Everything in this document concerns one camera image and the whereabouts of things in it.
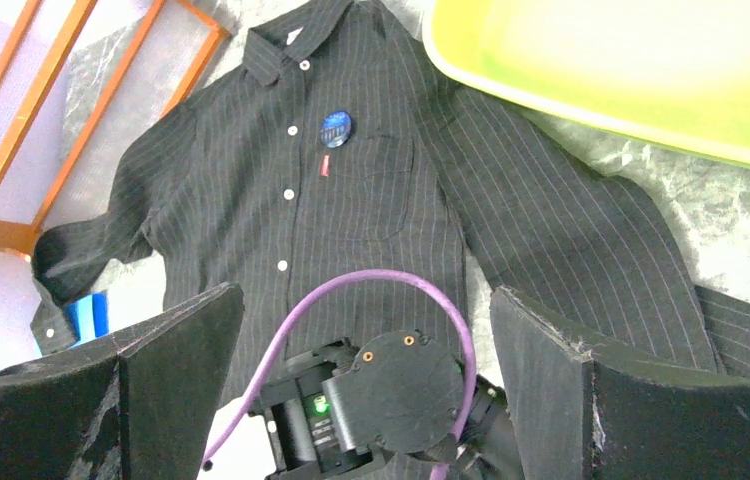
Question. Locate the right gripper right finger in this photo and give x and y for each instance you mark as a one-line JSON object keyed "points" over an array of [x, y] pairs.
{"points": [[586, 406]]}

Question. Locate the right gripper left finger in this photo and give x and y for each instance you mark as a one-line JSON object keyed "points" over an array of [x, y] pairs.
{"points": [[135, 404]]}

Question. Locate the black pinstriped shirt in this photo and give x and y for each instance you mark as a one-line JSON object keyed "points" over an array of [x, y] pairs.
{"points": [[234, 184]]}

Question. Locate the white round brooch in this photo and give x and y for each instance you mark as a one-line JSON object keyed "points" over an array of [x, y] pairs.
{"points": [[337, 128]]}

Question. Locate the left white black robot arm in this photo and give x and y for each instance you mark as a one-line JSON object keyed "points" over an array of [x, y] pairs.
{"points": [[341, 412]]}

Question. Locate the blue flat mat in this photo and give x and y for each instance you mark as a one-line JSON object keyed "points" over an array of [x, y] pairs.
{"points": [[89, 317]]}

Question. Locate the orange wooden shoe rack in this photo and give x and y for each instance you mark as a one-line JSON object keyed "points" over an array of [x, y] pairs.
{"points": [[17, 238]]}

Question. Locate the lime green plastic basin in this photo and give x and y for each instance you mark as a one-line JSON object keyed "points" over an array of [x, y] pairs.
{"points": [[672, 73]]}

